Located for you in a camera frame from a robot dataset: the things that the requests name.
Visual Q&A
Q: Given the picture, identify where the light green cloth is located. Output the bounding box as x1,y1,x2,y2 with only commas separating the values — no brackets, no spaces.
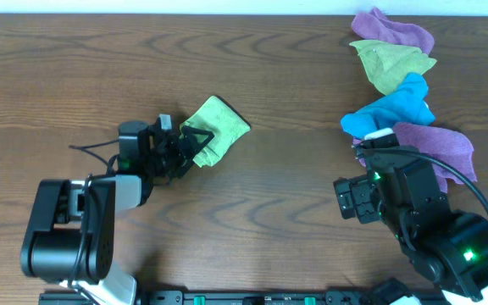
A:
180,96,251,167

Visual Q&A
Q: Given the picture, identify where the blue cloth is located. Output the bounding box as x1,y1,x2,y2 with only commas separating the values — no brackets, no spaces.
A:
341,73,435,139

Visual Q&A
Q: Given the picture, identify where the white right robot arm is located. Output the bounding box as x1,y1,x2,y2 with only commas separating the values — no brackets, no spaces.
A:
333,142,488,302

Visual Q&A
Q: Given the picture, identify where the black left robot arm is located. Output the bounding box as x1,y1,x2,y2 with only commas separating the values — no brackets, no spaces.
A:
20,114,214,304

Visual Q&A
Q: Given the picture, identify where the large purple cloth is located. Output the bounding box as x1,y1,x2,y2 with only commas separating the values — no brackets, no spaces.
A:
341,119,478,182

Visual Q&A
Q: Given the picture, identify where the olive green cloth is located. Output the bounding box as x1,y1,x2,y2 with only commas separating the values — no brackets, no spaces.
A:
349,40,437,95

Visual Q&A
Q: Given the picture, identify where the purple cloth at top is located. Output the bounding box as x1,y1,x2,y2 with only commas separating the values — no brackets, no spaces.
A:
351,7,435,54

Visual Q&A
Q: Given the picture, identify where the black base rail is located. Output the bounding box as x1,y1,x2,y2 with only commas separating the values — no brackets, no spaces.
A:
38,289,448,305

